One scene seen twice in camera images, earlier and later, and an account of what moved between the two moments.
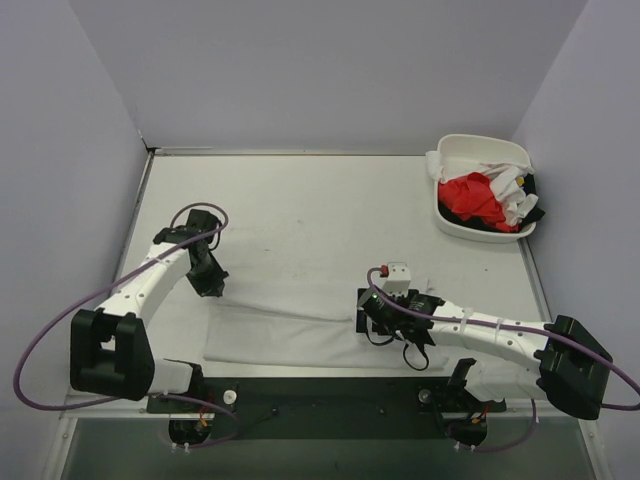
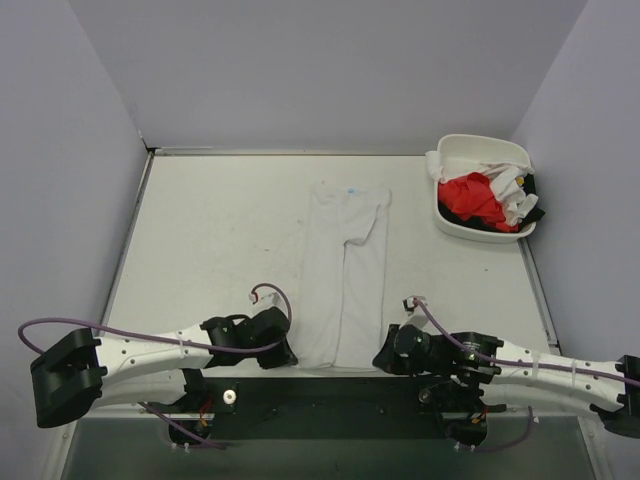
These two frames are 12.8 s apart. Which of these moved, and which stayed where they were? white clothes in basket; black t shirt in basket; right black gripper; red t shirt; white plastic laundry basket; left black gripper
Moved: left black gripper; right black gripper
Stayed: white plastic laundry basket; red t shirt; white clothes in basket; black t shirt in basket
